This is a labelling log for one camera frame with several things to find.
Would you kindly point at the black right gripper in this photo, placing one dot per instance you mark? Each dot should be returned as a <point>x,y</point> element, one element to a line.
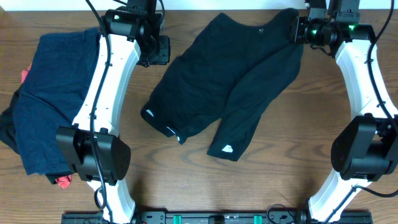
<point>301,24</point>

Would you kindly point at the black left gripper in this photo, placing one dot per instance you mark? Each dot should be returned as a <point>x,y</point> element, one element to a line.
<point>164,57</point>

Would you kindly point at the black shorts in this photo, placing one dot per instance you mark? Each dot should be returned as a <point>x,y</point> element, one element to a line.
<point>230,74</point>

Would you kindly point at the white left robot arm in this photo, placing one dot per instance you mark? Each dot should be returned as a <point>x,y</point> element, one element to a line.
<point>130,37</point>

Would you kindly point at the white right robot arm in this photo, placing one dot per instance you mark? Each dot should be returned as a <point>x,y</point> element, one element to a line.
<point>366,149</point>

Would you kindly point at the navy blue folded garment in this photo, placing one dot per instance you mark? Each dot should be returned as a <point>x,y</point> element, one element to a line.
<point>51,96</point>

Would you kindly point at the red garment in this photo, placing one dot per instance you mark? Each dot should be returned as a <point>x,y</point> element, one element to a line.
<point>62,180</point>

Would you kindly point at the black garment under pile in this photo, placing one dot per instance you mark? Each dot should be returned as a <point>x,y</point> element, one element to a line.
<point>8,132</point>

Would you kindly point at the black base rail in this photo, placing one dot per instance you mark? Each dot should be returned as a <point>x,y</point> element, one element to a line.
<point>274,215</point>

